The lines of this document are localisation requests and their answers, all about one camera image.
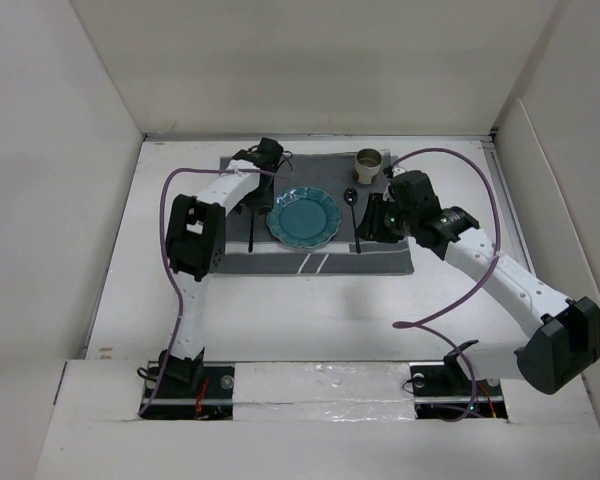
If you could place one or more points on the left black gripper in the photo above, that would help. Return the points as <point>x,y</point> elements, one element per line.
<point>262,204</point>

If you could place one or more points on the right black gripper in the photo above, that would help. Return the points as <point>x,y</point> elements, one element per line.
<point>372,228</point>

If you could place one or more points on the black spoon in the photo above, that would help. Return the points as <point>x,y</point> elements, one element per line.
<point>350,197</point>

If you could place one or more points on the beige metal cup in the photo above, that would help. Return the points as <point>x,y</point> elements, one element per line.
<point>367,165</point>

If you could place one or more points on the teal scalloped plate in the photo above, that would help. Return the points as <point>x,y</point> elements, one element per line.
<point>304,218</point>

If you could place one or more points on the black fork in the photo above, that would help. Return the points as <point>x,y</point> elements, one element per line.
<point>251,230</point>

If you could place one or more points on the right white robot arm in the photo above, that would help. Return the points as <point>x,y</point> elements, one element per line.
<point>563,334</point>

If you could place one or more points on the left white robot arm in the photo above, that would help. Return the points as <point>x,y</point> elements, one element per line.
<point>193,241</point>

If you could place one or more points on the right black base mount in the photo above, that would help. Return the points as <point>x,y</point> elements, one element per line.
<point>441,394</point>

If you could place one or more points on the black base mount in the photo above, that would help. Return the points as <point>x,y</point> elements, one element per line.
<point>441,394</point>
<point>210,400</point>

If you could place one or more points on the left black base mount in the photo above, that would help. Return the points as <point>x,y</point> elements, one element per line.
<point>210,400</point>

